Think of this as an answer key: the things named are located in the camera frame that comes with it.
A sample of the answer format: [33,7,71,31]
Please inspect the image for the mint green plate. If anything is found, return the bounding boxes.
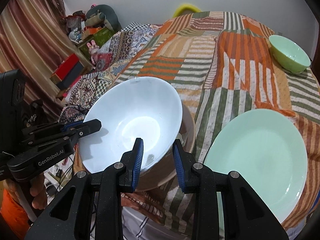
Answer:
[204,109,308,223]

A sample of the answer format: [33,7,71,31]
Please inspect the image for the pink bowl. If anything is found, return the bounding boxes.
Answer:
[136,104,195,192]

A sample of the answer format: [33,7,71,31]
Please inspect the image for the white bowl black dots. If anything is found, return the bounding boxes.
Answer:
[79,76,183,173]

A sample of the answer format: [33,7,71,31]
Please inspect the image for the mint green bowl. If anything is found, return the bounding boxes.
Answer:
[268,35,311,74]

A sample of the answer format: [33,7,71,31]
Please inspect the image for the person left hand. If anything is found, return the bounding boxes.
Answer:
[3,173,48,210]

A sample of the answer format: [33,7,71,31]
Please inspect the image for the red and blue boxes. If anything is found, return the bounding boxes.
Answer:
[50,54,86,90]

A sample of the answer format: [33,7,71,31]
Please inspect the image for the striped red curtain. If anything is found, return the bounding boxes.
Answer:
[1,0,92,119]

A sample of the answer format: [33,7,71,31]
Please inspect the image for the patterned patchwork quilt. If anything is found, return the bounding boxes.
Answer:
[59,22,161,124]

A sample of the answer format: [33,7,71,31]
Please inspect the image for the pink bunny toy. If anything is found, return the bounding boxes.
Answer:
[87,40,100,65]

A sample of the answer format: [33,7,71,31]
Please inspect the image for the green cardboard box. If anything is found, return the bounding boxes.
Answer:
[77,28,115,55]

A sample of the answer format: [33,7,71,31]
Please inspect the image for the grey plush toy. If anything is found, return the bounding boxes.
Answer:
[85,4,121,32]

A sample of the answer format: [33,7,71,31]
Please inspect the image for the striped orange patchwork tablecloth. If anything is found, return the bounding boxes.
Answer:
[75,10,320,235]

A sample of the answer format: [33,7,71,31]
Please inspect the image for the yellow foam tube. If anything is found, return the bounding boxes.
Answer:
[172,3,202,18]

